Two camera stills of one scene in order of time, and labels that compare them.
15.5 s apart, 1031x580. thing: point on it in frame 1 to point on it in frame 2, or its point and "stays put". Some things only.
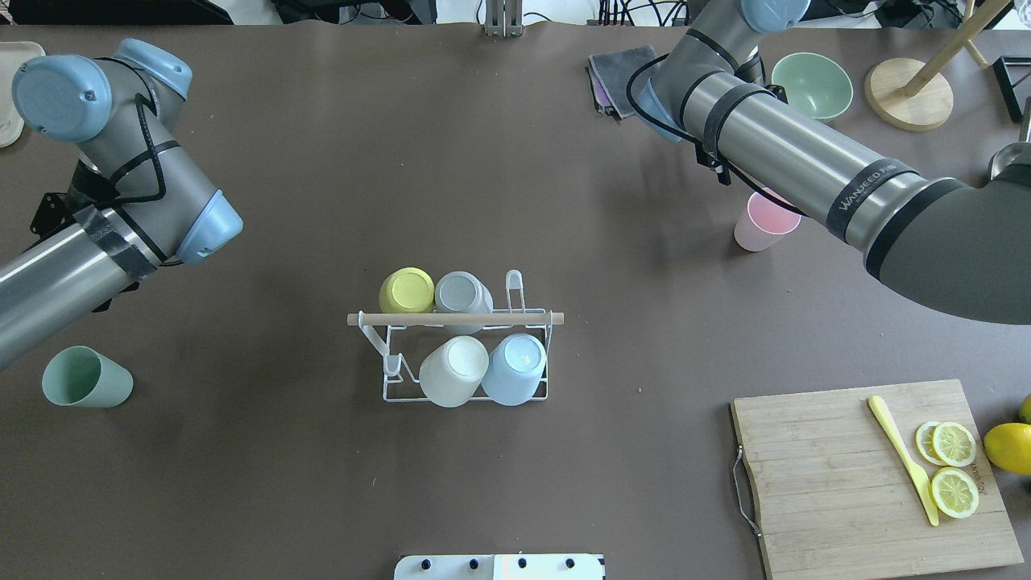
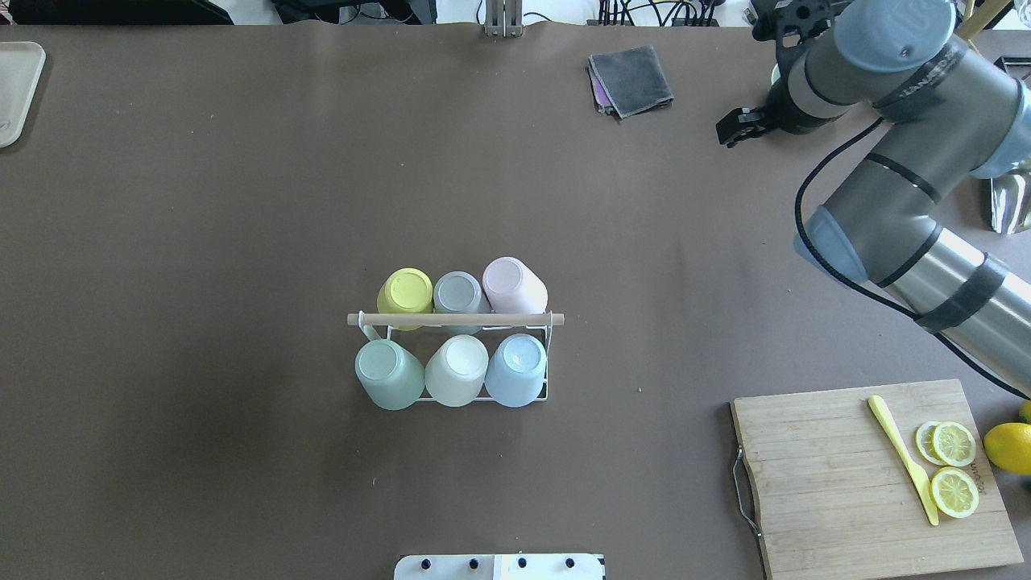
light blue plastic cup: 511,374 stays put
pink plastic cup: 764,223 to 511,287
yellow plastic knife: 877,406 stays put
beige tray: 13,55 stays put
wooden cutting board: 834,497 stays put
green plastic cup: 81,377 to 391,377
